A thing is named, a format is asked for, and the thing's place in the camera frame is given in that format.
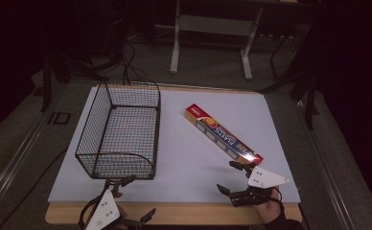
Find person's left hand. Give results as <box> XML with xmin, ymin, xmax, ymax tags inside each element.
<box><xmin>113</xmin><ymin>190</ymin><xmax>129</xmax><ymax>230</ymax></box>

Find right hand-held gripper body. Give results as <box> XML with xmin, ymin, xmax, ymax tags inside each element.
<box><xmin>231</xmin><ymin>164</ymin><xmax>291</xmax><ymax>207</ymax></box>

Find metal floor rail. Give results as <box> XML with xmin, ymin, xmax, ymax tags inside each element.
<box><xmin>0</xmin><ymin>109</ymin><xmax>49</xmax><ymax>221</ymax></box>
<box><xmin>293</xmin><ymin>99</ymin><xmax>358</xmax><ymax>230</ymax></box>

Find black floor bracket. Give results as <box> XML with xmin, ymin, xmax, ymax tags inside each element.
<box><xmin>48</xmin><ymin>111</ymin><xmax>72</xmax><ymax>126</ymax></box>

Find thin black floor cable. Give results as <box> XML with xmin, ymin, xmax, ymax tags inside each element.
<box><xmin>0</xmin><ymin>147</ymin><xmax>68</xmax><ymax>226</ymax></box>

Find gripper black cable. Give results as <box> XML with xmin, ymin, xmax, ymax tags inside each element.
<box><xmin>270</xmin><ymin>187</ymin><xmax>286</xmax><ymax>213</ymax></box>
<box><xmin>78</xmin><ymin>195</ymin><xmax>104</xmax><ymax>229</ymax></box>

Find long plastic wrap box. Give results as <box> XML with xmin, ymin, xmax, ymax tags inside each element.
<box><xmin>183</xmin><ymin>103</ymin><xmax>265</xmax><ymax>166</ymax></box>

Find person's right hand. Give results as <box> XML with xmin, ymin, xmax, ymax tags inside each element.
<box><xmin>254</xmin><ymin>188</ymin><xmax>285</xmax><ymax>224</ymax></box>

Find black metal stand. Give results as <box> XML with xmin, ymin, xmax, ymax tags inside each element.
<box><xmin>259</xmin><ymin>18</ymin><xmax>319</xmax><ymax>130</ymax></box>

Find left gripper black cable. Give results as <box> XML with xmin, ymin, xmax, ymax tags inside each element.
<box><xmin>78</xmin><ymin>195</ymin><xmax>104</xmax><ymax>229</ymax></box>

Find white table mat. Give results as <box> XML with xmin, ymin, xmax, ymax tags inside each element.
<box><xmin>48</xmin><ymin>85</ymin><xmax>302</xmax><ymax>204</ymax></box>

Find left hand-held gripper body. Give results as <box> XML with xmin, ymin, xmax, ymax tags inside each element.
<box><xmin>83</xmin><ymin>178</ymin><xmax>144</xmax><ymax>230</ymax></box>

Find black wire basket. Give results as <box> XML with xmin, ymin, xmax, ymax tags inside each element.
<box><xmin>74</xmin><ymin>80</ymin><xmax>162</xmax><ymax>180</ymax></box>

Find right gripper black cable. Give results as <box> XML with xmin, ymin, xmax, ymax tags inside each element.
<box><xmin>270</xmin><ymin>187</ymin><xmax>286</xmax><ymax>213</ymax></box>

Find white metal desk frame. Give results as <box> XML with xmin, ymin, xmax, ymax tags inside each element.
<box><xmin>169</xmin><ymin>0</ymin><xmax>265</xmax><ymax>81</ymax></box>

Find tangled black floor cables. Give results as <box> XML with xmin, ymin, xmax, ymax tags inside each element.
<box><xmin>120</xmin><ymin>41</ymin><xmax>153</xmax><ymax>87</ymax></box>

